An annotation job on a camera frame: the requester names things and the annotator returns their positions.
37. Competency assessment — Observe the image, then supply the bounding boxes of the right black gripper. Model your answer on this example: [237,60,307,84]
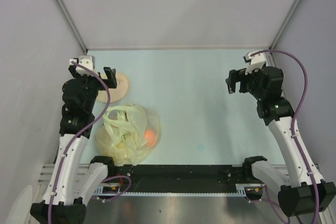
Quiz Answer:
[224,66,265,100]

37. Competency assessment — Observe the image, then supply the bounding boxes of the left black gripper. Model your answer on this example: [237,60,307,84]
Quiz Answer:
[69,66,116,111]

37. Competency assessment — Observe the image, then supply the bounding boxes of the cream plate with branch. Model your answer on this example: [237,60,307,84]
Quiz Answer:
[97,71,130,103]

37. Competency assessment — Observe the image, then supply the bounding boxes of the yellow-green plastic bag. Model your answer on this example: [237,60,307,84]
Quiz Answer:
[95,104,162,166]

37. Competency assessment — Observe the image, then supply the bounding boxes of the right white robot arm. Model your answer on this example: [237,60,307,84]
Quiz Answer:
[225,66,335,217]

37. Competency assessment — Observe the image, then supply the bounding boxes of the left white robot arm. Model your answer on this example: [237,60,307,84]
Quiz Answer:
[30,62,117,223]

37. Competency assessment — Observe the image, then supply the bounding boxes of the orange fake fruit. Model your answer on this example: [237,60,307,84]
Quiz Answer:
[144,129,156,144]

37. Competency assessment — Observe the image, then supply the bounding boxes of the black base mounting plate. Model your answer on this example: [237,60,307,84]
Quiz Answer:
[109,165,261,194]

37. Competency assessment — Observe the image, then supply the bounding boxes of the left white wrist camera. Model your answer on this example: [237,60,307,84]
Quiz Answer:
[69,56,97,76]

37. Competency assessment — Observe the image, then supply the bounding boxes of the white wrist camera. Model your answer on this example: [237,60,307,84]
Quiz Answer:
[244,50,266,75]
[69,56,97,76]

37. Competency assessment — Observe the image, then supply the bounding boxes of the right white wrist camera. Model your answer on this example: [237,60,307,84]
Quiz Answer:
[244,50,266,75]

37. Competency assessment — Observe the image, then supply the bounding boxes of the left corner aluminium post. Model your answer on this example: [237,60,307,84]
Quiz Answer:
[53,0,88,54]

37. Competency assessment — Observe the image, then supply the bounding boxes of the corner aluminium post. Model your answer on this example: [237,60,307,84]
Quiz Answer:
[53,0,88,54]
[268,0,303,49]

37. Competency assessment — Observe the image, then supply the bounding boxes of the white slotted cable duct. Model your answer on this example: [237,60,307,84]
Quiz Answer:
[93,184,266,197]

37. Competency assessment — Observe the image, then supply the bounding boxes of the right corner aluminium post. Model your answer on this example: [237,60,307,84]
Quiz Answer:
[268,0,303,49]

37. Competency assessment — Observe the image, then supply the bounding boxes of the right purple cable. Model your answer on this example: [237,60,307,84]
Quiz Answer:
[249,48,318,224]

